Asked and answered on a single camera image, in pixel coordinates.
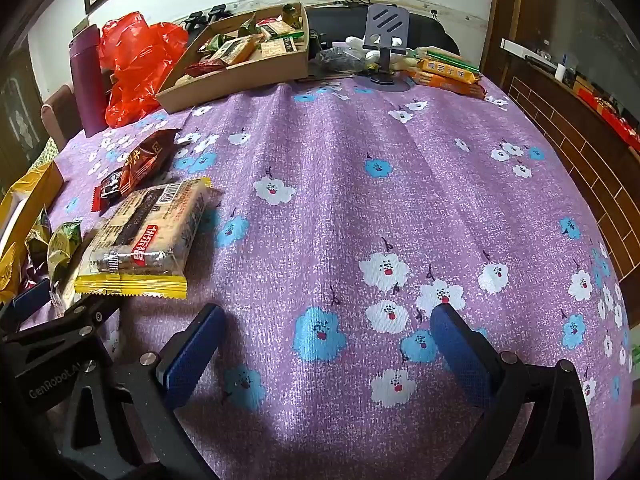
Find pink chair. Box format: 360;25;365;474
40;85;83;153

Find orange biscuit packet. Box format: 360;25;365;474
415;57;482;86
402;70;488;101

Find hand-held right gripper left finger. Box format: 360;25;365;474
65;302;228;480

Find red-brown snack packet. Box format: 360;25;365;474
117;129;182;196

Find purple thermos bottle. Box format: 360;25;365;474
69;24;108;138

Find dark wooden cabinet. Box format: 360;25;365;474
0;50;51;171

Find wooden door frame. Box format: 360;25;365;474
480;0;526;86

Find red packages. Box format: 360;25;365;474
575;85;640;153

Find green snack packet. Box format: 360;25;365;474
25;210;53;266
47;220;83;288

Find red plastic bag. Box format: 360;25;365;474
98;11;190;130

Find yellow cardboard box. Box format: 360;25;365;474
0;160;65;303

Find dark grey crumpled bag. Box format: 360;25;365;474
314;46;371;73

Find small dark red snack packet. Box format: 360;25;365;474
92;170;132;213

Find pile of assorted snack packets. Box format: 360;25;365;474
172;5;306;88

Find black plastic object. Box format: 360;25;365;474
182;5;233;31

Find brown cardboard box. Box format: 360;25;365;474
155;2;311;114

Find brown wooden sideboard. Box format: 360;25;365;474
500;37;640;281

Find large yellow cracker packet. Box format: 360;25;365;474
74;177;213;301

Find small white object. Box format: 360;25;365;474
346;35;381;61

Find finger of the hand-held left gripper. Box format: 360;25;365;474
10;294;123;346
0;277;53;331

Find grey phone stand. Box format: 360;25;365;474
352;4;412;93

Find green and white biscuit packet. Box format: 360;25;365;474
407;46;481;72

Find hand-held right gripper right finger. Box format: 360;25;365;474
430;302;608;480

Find white shelf box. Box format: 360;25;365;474
501;37;563;68

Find purple floral tablecloth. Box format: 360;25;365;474
50;75;633;480

